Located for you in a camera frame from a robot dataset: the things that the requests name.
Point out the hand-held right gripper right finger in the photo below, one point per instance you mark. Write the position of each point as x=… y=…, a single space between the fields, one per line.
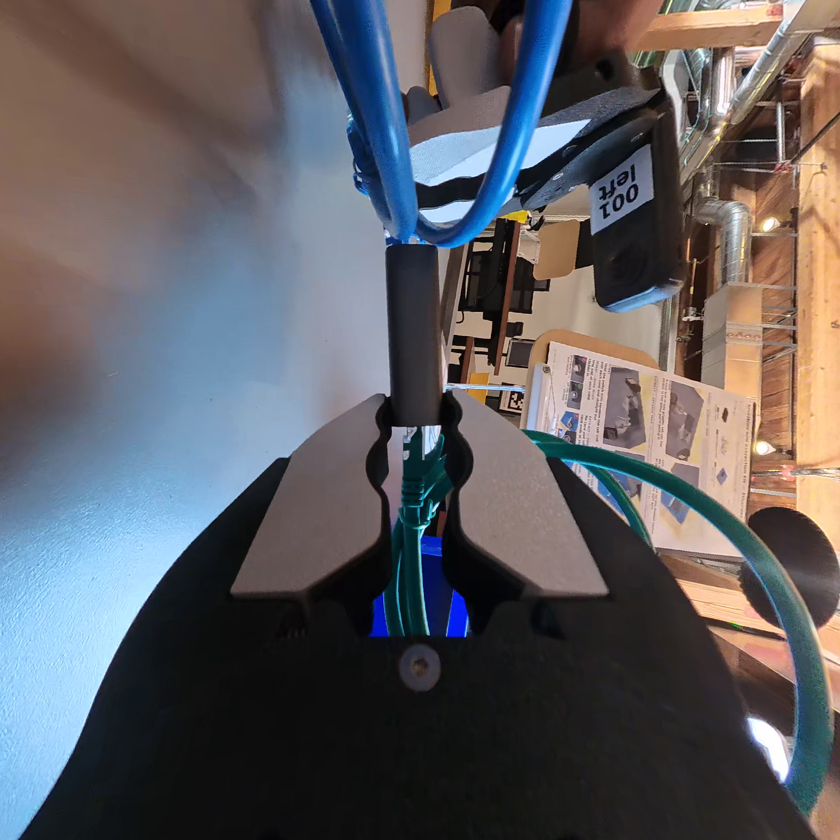
x=518 y=512

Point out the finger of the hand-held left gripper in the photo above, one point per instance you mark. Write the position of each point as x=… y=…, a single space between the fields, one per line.
x=441 y=213
x=453 y=138

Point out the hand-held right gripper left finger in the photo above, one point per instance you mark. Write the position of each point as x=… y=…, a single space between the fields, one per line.
x=308 y=512

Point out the black ethernet coupler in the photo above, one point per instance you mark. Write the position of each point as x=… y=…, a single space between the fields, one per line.
x=413 y=328

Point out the person's left hand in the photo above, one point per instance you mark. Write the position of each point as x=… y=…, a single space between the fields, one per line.
x=597 y=26

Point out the blue plastic bin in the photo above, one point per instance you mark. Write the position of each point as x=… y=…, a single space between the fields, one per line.
x=454 y=613

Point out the wooden chair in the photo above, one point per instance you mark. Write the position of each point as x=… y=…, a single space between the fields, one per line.
x=556 y=249

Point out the printed instruction sheet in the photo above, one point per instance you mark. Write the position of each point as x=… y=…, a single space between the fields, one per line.
x=689 y=446

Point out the black fuzzy round object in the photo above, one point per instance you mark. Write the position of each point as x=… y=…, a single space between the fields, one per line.
x=794 y=564

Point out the silver ventilation duct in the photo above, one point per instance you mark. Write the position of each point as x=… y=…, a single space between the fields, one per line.
x=728 y=229

